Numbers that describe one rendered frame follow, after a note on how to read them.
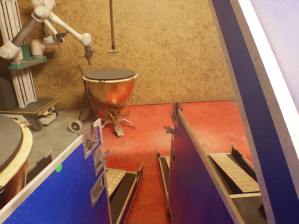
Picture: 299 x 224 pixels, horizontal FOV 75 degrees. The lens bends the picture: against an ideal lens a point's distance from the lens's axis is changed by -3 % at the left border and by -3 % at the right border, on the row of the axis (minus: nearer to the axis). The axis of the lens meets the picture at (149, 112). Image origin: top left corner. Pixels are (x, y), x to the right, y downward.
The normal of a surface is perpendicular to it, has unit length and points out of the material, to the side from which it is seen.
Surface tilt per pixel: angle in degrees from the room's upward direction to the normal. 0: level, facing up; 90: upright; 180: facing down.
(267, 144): 90
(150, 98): 90
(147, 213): 0
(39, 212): 90
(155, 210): 0
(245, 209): 0
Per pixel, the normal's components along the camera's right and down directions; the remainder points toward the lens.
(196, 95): 0.16, 0.37
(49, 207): 0.98, 0.08
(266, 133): -1.00, 0.03
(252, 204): 0.00, -0.92
